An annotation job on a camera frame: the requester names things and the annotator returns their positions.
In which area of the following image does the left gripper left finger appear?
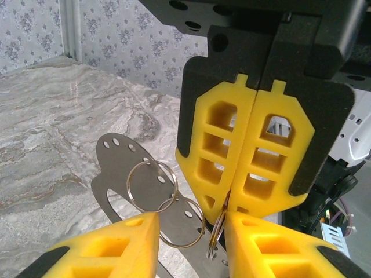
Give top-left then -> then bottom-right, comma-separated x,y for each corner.
21,213 -> 161,278

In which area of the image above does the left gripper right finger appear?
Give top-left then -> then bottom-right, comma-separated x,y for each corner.
224,211 -> 371,278

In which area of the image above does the silver key ring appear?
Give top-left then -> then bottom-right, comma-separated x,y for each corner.
126,160 -> 179,214
205,199 -> 230,261
157,197 -> 206,249

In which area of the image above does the metal key holder plate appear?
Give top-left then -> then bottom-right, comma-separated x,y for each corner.
91,132 -> 231,278

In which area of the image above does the light blue cable duct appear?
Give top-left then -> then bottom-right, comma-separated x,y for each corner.
320,222 -> 353,259

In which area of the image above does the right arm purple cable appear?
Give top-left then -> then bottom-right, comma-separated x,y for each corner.
336,196 -> 357,235

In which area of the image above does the aluminium corner post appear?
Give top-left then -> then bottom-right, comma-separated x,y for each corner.
59,0 -> 85,61

